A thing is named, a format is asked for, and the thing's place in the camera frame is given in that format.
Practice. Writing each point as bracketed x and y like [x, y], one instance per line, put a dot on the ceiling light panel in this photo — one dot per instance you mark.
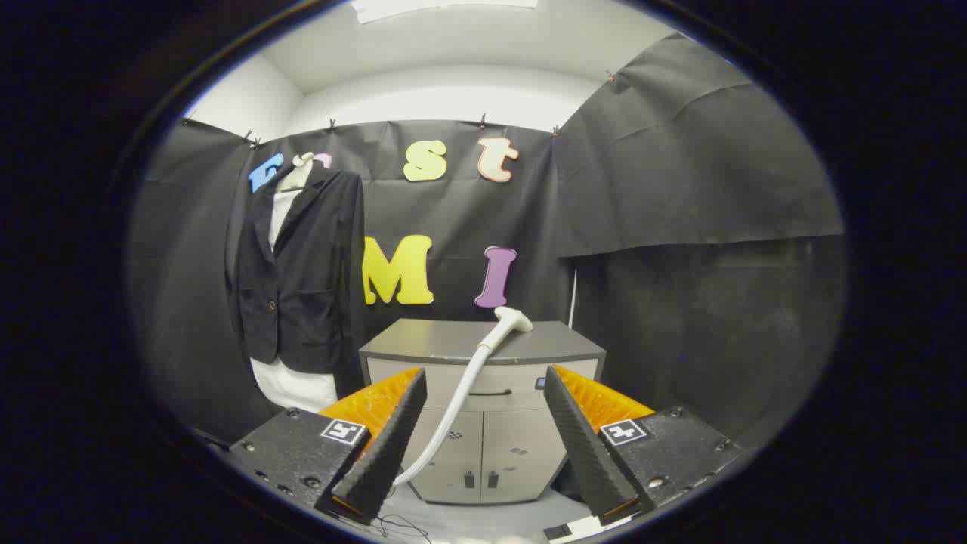
[423, 7]

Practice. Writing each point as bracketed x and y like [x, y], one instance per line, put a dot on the white shirt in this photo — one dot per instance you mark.
[295, 389]

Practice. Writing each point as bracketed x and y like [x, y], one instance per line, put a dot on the black backdrop cloth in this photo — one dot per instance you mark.
[680, 189]

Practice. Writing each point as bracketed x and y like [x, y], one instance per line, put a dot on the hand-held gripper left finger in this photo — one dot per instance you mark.
[389, 446]

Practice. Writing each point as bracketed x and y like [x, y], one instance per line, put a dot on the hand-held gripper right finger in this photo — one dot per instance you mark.
[585, 446]

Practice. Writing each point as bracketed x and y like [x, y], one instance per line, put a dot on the black suit jacket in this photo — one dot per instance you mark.
[310, 279]

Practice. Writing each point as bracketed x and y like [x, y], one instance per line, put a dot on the grey cabinet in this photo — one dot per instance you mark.
[446, 340]

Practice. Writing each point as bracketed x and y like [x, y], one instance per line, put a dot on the white garment steamer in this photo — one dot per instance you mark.
[483, 351]

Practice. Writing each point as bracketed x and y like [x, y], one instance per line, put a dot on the white paper sheet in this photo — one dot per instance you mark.
[585, 526]

